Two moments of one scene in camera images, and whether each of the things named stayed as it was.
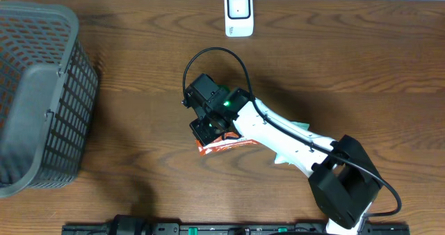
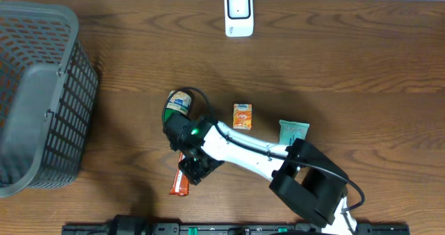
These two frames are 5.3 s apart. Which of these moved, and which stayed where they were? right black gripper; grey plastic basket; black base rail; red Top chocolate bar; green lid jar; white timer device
Moved: red Top chocolate bar; right black gripper; green lid jar
Stayed: white timer device; black base rail; grey plastic basket
